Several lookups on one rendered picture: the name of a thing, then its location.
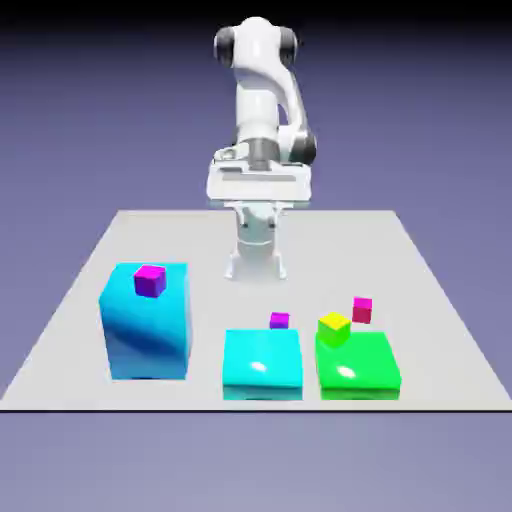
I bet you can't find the large cyan box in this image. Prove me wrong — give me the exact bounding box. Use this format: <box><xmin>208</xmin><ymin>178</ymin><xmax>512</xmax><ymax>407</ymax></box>
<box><xmin>221</xmin><ymin>328</ymin><xmax>305</xmax><ymax>402</ymax></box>

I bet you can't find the large blue box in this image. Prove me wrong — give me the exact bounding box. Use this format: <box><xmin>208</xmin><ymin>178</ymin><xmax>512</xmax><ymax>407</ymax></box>
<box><xmin>98</xmin><ymin>261</ymin><xmax>194</xmax><ymax>382</ymax></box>

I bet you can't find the small pink cube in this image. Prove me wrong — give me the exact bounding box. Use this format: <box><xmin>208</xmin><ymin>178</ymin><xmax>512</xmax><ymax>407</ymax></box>
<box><xmin>351</xmin><ymin>296</ymin><xmax>374</xmax><ymax>325</ymax></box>

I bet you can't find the small yellow cube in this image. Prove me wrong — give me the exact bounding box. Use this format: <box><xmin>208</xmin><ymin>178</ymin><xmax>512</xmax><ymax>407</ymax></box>
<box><xmin>317</xmin><ymin>312</ymin><xmax>353</xmax><ymax>349</ymax></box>

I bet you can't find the large green box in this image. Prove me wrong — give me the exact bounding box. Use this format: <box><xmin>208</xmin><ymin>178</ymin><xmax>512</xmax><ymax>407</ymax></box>
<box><xmin>314</xmin><ymin>330</ymin><xmax>403</xmax><ymax>402</ymax></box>

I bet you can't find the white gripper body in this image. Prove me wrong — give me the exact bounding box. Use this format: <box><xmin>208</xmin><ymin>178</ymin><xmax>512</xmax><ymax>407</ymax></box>
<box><xmin>206</xmin><ymin>158</ymin><xmax>313</xmax><ymax>210</ymax></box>

